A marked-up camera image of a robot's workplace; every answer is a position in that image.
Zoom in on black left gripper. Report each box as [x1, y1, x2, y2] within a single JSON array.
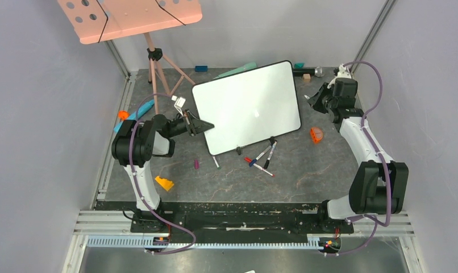
[[166, 109, 214, 138]]

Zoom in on white whiteboard black frame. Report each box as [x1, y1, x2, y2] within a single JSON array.
[[191, 60, 301, 155]]

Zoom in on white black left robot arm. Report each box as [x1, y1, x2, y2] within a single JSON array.
[[111, 110, 215, 232]]

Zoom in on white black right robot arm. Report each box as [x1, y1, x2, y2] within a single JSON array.
[[307, 78, 409, 232]]

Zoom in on green whiteboard marker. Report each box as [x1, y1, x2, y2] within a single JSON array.
[[212, 155, 221, 169]]

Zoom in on red whiteboard marker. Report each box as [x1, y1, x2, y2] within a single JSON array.
[[244, 157, 274, 177]]

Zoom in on blue whiteboard marker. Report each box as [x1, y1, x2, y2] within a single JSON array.
[[249, 145, 272, 167]]

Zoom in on black whiteboard marker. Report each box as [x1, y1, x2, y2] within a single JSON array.
[[264, 140, 277, 169]]

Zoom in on small wooden cube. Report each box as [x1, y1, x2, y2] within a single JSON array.
[[302, 74, 311, 83]]

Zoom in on orange semicircle toy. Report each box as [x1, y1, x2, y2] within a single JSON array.
[[310, 127, 323, 144]]

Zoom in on blue rectangular block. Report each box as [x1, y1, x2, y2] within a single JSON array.
[[194, 65, 209, 72]]

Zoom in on yellow stepped wedge block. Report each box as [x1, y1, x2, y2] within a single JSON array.
[[155, 176, 174, 192]]

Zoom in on teal flat piece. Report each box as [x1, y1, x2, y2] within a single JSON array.
[[214, 62, 257, 79]]

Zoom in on orange small toy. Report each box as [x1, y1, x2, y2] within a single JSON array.
[[118, 110, 130, 121]]

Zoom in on pink music stand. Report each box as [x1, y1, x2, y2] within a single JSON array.
[[56, 0, 203, 127]]

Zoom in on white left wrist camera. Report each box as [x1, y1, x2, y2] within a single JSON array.
[[171, 96, 186, 115]]

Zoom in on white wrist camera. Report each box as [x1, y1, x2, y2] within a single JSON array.
[[171, 96, 186, 115], [327, 64, 353, 89]]

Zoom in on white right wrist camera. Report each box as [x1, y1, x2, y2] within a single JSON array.
[[327, 64, 353, 89]]

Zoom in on blue toy recorder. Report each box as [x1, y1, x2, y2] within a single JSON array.
[[113, 100, 155, 133]]

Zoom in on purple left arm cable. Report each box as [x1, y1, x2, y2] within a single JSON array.
[[128, 93, 197, 256]]

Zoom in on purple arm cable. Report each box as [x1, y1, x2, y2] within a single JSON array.
[[128, 93, 197, 256], [319, 61, 393, 258]]

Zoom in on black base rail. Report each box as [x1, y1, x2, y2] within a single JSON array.
[[130, 202, 354, 243]]

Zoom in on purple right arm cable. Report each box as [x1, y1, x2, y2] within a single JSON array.
[[319, 61, 393, 258]]

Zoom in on white toothed cable rail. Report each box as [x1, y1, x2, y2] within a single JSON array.
[[86, 235, 341, 251]]

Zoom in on aluminium frame rails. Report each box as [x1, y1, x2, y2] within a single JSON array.
[[73, 210, 415, 238]]

